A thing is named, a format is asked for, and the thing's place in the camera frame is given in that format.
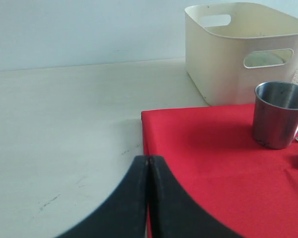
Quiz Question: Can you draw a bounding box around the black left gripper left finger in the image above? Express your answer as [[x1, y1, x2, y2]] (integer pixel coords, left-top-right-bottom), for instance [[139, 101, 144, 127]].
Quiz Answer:
[[58, 155, 149, 238]]

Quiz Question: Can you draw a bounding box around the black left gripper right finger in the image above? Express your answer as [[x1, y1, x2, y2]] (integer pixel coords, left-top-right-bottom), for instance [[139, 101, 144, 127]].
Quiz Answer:
[[148, 156, 241, 238]]

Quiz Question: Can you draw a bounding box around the red tablecloth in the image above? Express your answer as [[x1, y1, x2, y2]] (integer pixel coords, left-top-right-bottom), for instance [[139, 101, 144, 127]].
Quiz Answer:
[[141, 104, 298, 238]]

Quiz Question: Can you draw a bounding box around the stainless steel cup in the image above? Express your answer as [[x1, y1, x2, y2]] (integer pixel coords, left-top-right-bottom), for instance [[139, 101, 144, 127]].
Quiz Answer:
[[252, 81, 298, 150]]

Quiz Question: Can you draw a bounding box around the cream plastic bin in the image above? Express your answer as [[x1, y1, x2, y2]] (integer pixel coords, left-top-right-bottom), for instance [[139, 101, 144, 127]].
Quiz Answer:
[[185, 2, 298, 106]]

